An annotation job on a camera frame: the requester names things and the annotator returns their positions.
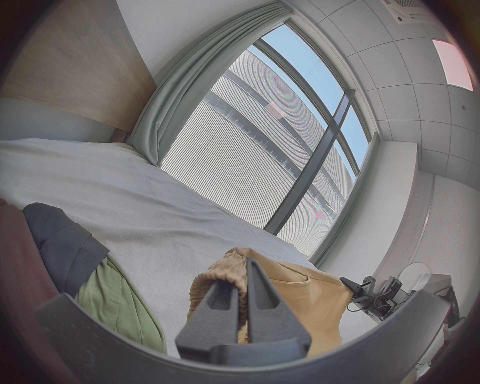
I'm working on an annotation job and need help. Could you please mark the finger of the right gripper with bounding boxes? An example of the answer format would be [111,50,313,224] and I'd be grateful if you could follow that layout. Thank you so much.
[339,276,362,298]

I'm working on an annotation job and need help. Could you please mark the green garment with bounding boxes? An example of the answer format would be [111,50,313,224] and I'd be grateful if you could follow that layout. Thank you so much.
[75,255,167,355]

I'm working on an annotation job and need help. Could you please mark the black garment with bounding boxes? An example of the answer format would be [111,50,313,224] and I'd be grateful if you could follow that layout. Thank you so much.
[22,202,110,301]

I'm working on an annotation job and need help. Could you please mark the grey-green curtain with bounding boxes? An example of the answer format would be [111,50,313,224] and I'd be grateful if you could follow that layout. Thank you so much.
[129,2,295,167]

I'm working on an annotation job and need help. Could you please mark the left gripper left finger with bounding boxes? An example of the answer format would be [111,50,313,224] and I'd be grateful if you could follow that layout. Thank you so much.
[175,279,241,361]

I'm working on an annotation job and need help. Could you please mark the window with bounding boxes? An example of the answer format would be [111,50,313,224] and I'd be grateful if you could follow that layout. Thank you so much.
[159,19,380,263]

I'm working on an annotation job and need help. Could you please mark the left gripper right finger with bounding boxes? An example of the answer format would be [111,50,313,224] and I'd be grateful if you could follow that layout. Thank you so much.
[240,258,313,362]

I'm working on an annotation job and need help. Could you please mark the tan shorts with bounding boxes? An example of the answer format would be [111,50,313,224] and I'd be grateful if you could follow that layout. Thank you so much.
[186,247,355,357]

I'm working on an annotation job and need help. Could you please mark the square ceiling light panel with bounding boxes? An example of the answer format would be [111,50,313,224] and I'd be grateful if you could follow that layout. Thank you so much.
[431,38,474,91]

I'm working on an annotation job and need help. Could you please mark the white ceiling air conditioner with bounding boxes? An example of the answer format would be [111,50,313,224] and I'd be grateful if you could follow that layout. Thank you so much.
[380,0,441,24]

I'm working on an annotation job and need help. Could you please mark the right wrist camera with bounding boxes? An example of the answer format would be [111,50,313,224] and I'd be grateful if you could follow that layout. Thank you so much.
[382,277,404,298]

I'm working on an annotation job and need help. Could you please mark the bed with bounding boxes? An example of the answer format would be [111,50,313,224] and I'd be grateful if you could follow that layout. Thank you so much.
[0,0,319,361]

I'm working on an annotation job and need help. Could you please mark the dark brown garment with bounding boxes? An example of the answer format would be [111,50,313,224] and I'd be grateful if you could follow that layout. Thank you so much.
[0,199,70,376]

